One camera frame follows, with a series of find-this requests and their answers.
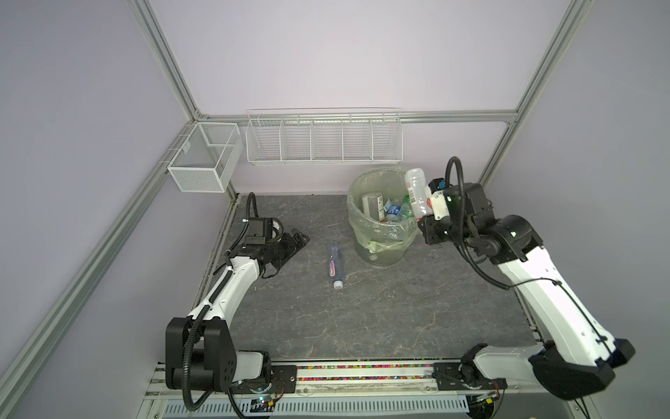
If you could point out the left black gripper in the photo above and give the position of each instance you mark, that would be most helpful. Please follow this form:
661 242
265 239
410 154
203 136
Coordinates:
291 248

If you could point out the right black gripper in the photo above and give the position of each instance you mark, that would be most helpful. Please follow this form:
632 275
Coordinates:
429 230

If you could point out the purple label clear bottle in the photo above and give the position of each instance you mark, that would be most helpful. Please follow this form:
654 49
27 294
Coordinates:
336 267

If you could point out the blue cap pepsi bottle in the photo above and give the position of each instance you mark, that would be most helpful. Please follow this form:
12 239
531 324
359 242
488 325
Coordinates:
392 209

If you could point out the red cap white bottle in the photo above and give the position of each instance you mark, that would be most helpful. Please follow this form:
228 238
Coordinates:
418 193

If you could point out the flower label tea bottle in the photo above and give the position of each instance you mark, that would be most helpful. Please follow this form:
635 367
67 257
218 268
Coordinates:
372 205

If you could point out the green bottle yellow cap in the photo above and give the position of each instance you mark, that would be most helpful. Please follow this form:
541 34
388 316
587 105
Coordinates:
406 209

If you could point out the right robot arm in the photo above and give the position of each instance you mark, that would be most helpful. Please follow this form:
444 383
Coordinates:
579 358

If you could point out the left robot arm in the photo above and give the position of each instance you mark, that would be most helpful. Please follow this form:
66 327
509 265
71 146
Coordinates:
200 355

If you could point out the bin with green bag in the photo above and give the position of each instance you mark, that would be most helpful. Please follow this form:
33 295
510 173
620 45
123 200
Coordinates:
380 244

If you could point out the white mesh box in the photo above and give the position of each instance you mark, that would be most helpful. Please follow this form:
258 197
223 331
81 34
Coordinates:
207 157

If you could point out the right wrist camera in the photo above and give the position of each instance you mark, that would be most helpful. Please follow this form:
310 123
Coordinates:
437 199

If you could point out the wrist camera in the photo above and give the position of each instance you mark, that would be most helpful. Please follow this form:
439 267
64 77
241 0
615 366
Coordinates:
262 231
437 199

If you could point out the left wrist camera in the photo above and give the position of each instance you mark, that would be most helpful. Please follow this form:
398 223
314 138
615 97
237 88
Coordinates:
262 231

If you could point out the white wire rack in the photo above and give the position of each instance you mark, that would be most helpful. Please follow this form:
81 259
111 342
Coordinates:
339 136

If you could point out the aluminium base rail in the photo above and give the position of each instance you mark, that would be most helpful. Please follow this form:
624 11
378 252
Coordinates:
318 388

